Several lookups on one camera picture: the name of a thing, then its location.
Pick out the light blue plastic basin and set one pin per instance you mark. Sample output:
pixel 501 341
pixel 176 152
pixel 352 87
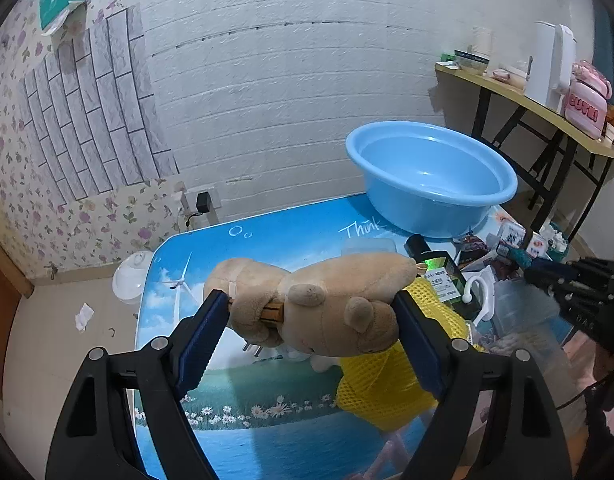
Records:
pixel 429 180

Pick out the white plastic hook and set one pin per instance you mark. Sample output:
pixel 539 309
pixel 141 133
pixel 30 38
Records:
pixel 478 293

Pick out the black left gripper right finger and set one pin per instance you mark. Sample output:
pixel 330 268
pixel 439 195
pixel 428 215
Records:
pixel 523 438

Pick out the wooden side table black legs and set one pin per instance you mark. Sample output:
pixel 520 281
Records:
pixel 564 146

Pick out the black plug in socket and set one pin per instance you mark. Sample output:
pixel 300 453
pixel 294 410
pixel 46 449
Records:
pixel 203 203

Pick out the white electric kettle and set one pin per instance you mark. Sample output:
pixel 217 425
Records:
pixel 550 65

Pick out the yellow mesh bag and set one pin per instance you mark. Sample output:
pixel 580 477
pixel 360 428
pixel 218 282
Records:
pixel 381 388

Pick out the black lotion bottle green label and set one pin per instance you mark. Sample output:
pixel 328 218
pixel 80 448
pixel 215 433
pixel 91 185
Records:
pixel 445 276

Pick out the brown teddy bear plush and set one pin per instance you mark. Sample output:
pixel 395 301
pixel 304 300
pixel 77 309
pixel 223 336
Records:
pixel 339 307

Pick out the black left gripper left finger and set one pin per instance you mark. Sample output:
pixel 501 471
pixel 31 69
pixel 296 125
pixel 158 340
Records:
pixel 94 436

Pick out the pink lunch box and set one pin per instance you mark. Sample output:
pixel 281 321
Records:
pixel 586 99

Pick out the crumpled paper on floor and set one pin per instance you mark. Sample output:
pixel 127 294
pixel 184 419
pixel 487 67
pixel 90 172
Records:
pixel 83 317

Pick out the ceramic bowl on shelf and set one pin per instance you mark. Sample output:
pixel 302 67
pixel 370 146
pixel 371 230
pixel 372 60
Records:
pixel 471 62

